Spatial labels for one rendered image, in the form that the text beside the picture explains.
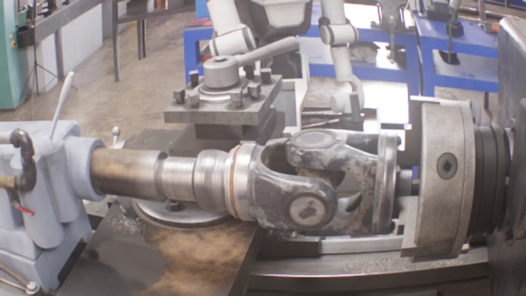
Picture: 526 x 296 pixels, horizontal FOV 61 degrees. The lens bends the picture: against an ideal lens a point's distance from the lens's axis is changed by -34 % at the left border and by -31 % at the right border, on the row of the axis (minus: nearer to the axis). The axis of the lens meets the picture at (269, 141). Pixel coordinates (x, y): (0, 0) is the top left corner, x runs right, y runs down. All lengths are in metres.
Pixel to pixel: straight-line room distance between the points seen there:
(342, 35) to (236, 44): 0.44
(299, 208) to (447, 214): 0.22
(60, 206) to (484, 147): 0.72
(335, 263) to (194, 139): 0.34
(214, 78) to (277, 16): 0.97
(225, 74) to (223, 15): 0.89
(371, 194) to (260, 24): 1.26
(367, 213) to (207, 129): 0.36
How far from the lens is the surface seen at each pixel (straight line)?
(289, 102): 2.05
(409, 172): 0.84
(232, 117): 1.01
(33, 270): 1.08
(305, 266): 1.13
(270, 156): 0.89
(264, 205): 0.84
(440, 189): 0.75
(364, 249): 1.16
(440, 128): 0.77
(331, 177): 0.86
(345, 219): 0.87
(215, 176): 0.86
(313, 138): 0.85
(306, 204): 0.81
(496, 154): 0.82
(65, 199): 0.98
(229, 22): 1.92
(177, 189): 0.90
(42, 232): 0.99
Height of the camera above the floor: 1.52
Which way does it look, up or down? 25 degrees down
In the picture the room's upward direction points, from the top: 5 degrees counter-clockwise
